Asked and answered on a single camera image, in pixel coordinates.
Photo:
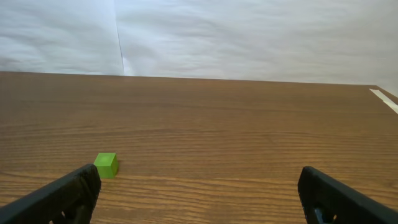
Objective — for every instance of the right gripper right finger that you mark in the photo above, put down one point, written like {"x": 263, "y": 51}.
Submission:
{"x": 329, "y": 199}

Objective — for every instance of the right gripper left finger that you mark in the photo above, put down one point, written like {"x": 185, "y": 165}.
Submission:
{"x": 62, "y": 199}

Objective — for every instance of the green cube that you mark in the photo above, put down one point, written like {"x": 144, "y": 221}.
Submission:
{"x": 106, "y": 166}

